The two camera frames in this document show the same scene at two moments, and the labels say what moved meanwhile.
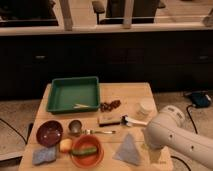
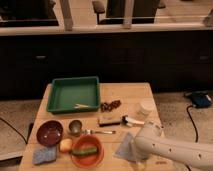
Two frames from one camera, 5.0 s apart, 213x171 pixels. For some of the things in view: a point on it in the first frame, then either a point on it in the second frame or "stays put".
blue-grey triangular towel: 127,151 stays put
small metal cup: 74,127 stays put
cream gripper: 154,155 → 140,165
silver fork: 92,132 stays put
